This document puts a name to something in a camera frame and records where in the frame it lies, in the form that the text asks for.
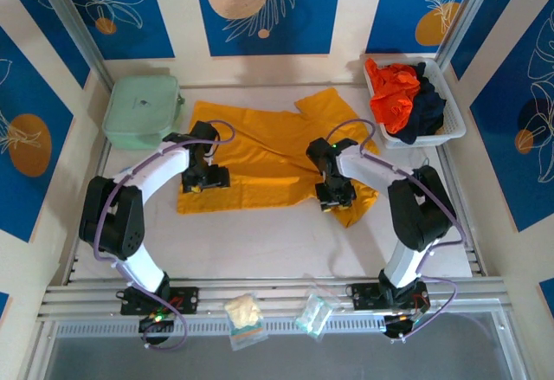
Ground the plastic bag with green content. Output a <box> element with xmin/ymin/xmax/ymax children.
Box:
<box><xmin>293</xmin><ymin>274</ymin><xmax>344</xmax><ymax>340</ymax></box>

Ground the navy blue t-shirt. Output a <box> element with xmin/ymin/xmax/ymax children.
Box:
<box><xmin>396</xmin><ymin>61</ymin><xmax>448</xmax><ymax>145</ymax></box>

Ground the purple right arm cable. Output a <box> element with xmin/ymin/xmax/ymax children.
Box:
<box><xmin>325</xmin><ymin>119</ymin><xmax>468</xmax><ymax>345</ymax></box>

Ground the black electronics module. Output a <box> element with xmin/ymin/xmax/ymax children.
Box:
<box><xmin>138</xmin><ymin>313</ymin><xmax>175</xmax><ymax>334</ymax></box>
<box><xmin>383</xmin><ymin>312</ymin><xmax>423</xmax><ymax>340</ymax></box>

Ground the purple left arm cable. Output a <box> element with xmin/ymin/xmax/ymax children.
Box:
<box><xmin>93</xmin><ymin>119</ymin><xmax>237</xmax><ymax>352</ymax></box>

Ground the mint green zip case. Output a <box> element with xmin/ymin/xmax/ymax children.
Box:
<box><xmin>101</xmin><ymin>74</ymin><xmax>187</xmax><ymax>151</ymax></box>

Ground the plastic bag with cream content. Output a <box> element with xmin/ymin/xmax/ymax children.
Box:
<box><xmin>223</xmin><ymin>293</ymin><xmax>267</xmax><ymax>352</ymax></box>

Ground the aluminium corner post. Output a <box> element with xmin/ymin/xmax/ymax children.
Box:
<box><xmin>32</xmin><ymin>0</ymin><xmax>116</xmax><ymax>91</ymax></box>
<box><xmin>435</xmin><ymin>0</ymin><xmax>506</xmax><ymax>68</ymax></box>

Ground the grey slotted cable duct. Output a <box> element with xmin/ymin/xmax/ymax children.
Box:
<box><xmin>54</xmin><ymin>315</ymin><xmax>501</xmax><ymax>338</ymax></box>

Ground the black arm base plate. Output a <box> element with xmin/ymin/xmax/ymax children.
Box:
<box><xmin>350</xmin><ymin>282</ymin><xmax>429</xmax><ymax>312</ymax></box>
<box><xmin>119</xmin><ymin>287</ymin><xmax>200</xmax><ymax>316</ymax></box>

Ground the translucent grey front panel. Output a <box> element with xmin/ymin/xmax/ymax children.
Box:
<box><xmin>41</xmin><ymin>332</ymin><xmax>536</xmax><ymax>380</ymax></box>

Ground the orange t-shirt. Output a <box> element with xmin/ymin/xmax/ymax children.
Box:
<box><xmin>364</xmin><ymin>57</ymin><xmax>422</xmax><ymax>135</ymax></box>

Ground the aluminium front frame rail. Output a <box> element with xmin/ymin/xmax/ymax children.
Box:
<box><xmin>36</xmin><ymin>276</ymin><xmax>508</xmax><ymax>324</ymax></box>

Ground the yellow t-shirt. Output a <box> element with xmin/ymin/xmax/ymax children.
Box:
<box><xmin>176</xmin><ymin>87</ymin><xmax>381</xmax><ymax>229</ymax></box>

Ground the white plastic basket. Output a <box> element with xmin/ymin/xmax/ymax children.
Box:
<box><xmin>362</xmin><ymin>56</ymin><xmax>467</xmax><ymax>151</ymax></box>

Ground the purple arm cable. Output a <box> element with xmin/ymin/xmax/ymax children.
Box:
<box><xmin>93</xmin><ymin>119</ymin><xmax>237</xmax><ymax>352</ymax></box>
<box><xmin>325</xmin><ymin>119</ymin><xmax>468</xmax><ymax>345</ymax></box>

